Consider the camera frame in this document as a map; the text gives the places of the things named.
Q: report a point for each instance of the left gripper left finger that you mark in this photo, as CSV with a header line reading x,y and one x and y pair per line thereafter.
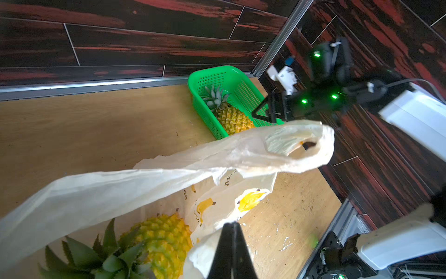
x,y
221,267

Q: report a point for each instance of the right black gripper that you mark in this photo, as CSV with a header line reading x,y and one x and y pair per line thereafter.
x,y
327,83

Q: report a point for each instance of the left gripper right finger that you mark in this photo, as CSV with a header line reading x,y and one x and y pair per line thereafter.
x,y
242,265

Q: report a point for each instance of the yellow pineapple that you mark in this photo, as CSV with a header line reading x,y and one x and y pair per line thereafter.
x,y
231,118
156,247

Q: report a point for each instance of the white plastic bag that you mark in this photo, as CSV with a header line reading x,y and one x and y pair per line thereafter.
x,y
208,186

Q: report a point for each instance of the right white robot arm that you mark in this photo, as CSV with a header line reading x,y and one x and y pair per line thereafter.
x,y
382,172

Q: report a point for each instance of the green plastic basket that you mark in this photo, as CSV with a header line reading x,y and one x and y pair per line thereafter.
x,y
244,95

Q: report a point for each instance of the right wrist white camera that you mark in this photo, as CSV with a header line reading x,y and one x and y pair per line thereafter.
x,y
283,76

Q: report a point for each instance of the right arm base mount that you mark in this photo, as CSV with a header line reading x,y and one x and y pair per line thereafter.
x,y
338,261

